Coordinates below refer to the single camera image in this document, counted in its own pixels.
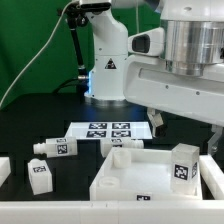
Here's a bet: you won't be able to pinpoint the white left fence block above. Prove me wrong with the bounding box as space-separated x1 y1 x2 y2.
0 157 11 187

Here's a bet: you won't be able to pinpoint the white fence block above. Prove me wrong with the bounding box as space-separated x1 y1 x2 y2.
199 155 224 200
0 157 11 187

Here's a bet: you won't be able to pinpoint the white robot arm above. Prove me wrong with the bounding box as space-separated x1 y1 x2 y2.
78 0 224 154

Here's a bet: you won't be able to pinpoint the white marker base plate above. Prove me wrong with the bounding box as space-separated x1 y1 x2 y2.
65 122 152 140

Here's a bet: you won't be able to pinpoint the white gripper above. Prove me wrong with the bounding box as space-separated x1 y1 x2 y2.
123 55 224 137

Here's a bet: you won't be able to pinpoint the white square tabletop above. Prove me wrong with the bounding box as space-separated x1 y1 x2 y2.
89 147 202 201

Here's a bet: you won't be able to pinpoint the white right fence block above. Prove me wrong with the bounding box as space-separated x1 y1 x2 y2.
199 155 224 200

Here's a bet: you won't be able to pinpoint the black cables on table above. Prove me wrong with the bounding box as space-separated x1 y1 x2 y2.
53 75 90 94

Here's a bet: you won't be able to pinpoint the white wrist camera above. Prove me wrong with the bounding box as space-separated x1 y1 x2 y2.
128 27 165 57

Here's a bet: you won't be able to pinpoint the white front fence bar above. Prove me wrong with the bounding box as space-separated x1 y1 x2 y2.
0 200 224 224

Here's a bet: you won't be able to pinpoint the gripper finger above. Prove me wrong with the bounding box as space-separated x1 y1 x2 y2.
208 125 224 155

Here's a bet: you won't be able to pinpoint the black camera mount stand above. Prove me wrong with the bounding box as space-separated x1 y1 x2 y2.
58 2 88 80

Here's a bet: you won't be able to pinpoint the grey cable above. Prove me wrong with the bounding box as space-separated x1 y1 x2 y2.
0 0 81 108

